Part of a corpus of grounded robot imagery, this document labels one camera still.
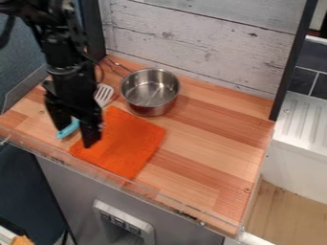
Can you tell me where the orange cloth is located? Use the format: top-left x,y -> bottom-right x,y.
67,105 -> 166,181

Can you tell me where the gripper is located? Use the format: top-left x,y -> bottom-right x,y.
40,60 -> 104,149

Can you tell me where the spatula with blue handle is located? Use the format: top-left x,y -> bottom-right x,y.
54,83 -> 117,140

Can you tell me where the white toy sink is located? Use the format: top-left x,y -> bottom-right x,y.
259,90 -> 327,206

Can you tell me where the silver pot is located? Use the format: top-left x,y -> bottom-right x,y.
119,67 -> 182,118

